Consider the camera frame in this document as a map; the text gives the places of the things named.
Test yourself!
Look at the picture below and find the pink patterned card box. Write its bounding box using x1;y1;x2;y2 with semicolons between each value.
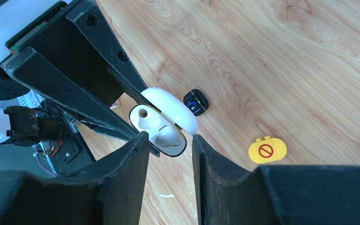
110;100;120;110

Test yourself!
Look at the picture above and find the white paper scrap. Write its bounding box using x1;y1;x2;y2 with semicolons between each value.
159;194;174;198

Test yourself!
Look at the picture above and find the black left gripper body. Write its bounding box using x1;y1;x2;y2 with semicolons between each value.
0;0;125;108

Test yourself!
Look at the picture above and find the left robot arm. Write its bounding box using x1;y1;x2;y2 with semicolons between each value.
0;0;147;146

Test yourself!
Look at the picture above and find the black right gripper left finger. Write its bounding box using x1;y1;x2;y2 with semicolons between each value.
0;132;150;225

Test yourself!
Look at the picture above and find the glossy black earbud charging case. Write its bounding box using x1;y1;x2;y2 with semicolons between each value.
183;89;209;116

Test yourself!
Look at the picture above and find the white earbud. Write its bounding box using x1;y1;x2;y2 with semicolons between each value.
138;108;182;148

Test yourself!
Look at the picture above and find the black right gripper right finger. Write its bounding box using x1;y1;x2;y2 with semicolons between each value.
192;135;360;225

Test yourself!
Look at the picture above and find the white earbud charging case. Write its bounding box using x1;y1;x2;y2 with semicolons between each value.
128;87;198;157

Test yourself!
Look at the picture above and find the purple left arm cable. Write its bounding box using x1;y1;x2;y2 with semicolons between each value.
0;152;58;178

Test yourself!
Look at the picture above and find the yellow toy sign block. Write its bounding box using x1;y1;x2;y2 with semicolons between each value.
248;136;287;164

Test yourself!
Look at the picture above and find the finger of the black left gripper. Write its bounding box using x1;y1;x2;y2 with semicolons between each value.
1;46;150;141
66;3;156;106

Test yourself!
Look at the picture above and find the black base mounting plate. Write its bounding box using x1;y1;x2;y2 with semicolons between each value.
0;130;96;178

